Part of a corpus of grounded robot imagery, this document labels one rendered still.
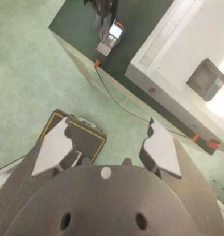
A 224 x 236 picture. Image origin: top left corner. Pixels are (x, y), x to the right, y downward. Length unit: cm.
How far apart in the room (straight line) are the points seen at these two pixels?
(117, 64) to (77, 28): 26
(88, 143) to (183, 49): 99
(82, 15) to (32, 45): 132
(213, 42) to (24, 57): 193
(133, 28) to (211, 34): 33
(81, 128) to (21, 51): 145
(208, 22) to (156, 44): 24
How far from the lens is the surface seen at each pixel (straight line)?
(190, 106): 46
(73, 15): 64
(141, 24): 62
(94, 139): 89
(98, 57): 45
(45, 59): 165
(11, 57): 197
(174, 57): 45
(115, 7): 41
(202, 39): 56
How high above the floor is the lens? 114
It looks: 84 degrees down
